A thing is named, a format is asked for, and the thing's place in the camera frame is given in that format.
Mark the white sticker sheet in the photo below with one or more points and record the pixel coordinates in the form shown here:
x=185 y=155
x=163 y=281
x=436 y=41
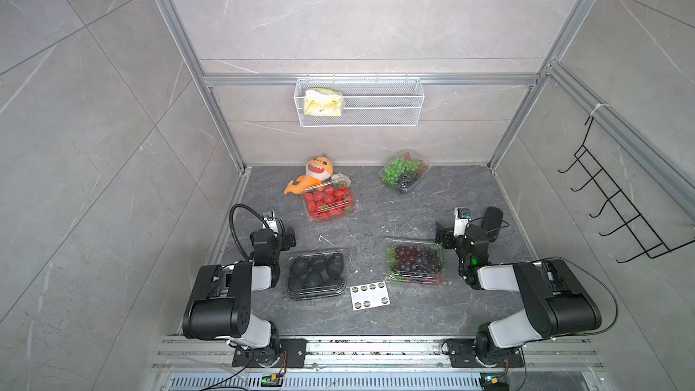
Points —
x=369 y=296

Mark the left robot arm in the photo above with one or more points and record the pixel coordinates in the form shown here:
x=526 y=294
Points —
x=220 y=303

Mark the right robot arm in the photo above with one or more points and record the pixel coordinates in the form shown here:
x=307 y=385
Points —
x=554 y=301

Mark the black fruit box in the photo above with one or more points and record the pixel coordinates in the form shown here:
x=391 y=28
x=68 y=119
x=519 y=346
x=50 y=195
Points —
x=318 y=275

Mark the strawberry box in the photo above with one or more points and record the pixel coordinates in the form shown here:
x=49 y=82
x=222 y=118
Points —
x=333 y=199

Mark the orange shark plush toy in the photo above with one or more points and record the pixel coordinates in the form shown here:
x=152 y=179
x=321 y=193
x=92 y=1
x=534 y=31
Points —
x=317 y=171

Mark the green grape box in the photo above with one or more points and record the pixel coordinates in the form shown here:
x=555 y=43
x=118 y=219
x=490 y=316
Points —
x=404 y=171

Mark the yellow packet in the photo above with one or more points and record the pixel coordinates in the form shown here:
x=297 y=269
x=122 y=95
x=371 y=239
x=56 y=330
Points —
x=321 y=102

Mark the purple grape box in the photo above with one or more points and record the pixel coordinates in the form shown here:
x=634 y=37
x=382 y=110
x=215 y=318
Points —
x=414 y=262

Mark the black oval object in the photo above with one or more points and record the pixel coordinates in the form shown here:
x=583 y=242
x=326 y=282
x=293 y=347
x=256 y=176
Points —
x=492 y=223

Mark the black hook rack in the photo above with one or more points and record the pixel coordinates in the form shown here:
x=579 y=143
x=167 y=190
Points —
x=630 y=218

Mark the white wire basket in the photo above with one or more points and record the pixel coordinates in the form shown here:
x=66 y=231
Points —
x=368 y=102

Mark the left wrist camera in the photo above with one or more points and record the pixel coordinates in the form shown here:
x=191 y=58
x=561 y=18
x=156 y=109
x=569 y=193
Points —
x=273 y=222

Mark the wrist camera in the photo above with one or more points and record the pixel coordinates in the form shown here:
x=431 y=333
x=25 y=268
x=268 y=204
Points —
x=462 y=217
x=273 y=222

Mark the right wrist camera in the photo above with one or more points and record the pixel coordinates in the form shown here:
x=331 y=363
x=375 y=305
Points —
x=462 y=217

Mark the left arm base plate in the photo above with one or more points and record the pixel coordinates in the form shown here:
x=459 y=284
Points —
x=290 y=353

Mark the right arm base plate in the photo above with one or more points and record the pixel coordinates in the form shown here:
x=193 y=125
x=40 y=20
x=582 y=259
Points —
x=464 y=353

